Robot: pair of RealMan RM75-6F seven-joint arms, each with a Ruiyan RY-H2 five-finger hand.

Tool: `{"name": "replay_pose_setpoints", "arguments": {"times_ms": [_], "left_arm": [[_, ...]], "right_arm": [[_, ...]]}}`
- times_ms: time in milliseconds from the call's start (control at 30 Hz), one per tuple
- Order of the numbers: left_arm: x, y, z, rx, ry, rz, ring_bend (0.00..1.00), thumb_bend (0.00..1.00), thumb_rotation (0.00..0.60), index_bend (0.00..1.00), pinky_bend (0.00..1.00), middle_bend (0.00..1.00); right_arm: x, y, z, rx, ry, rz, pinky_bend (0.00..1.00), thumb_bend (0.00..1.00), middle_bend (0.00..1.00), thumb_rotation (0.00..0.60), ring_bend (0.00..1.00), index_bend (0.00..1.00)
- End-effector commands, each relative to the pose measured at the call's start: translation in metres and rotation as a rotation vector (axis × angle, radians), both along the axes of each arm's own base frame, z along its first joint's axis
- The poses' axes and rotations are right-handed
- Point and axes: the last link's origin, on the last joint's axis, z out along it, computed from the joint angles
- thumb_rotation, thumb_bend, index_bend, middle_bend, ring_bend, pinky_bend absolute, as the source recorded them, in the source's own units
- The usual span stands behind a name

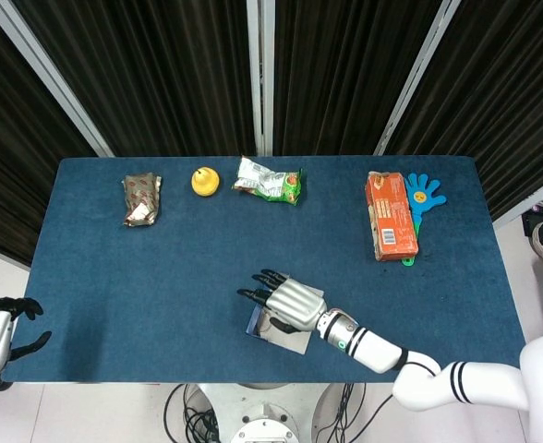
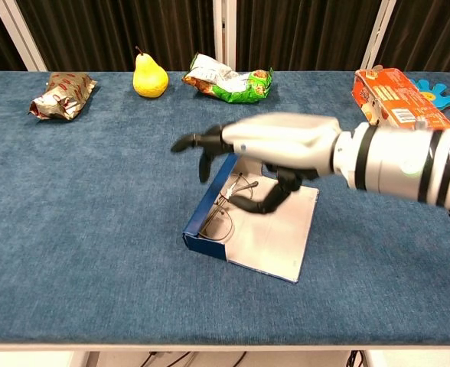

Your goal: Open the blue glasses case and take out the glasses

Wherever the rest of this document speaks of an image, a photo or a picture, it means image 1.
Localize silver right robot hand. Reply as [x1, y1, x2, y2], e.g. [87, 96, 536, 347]
[236, 268, 330, 335]

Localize blue-edged cardboard box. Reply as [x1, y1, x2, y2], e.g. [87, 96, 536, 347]
[245, 287, 326, 356]

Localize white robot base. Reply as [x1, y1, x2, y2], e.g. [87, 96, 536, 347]
[197, 381, 343, 443]

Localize orange carton box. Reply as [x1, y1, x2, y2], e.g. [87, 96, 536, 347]
[365, 170, 420, 262]

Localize blue hand clapper toy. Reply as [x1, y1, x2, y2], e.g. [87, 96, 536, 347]
[400, 172, 448, 269]

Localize thin metal eyeglasses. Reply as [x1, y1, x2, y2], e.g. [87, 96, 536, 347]
[256, 313, 284, 337]

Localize green snack bag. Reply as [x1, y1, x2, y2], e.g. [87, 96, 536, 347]
[232, 155, 304, 208]

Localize blue table mat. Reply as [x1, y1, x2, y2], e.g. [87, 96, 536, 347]
[0, 155, 535, 385]

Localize yellow pear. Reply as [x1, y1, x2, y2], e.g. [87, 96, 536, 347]
[190, 166, 221, 199]

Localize brown foil snack bag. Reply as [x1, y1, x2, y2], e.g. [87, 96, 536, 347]
[122, 172, 164, 228]

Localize black pleated screen panel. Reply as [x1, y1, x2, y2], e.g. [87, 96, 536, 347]
[372, 0, 543, 230]
[0, 0, 266, 158]
[252, 0, 460, 157]
[0, 0, 114, 269]

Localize black cable bundle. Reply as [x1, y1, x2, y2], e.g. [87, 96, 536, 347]
[163, 382, 222, 443]
[315, 381, 400, 443]

